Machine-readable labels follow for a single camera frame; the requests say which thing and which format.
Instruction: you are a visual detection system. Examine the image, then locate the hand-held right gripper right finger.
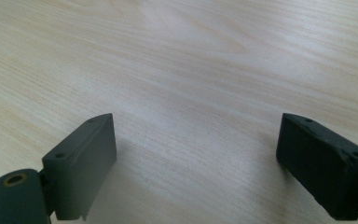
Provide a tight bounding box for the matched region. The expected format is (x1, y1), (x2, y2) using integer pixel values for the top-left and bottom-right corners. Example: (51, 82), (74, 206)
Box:
(275, 112), (358, 221)

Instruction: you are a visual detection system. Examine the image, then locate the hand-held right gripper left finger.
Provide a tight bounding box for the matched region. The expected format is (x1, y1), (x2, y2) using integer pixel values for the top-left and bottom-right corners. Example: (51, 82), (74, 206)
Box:
(41, 112), (117, 222)

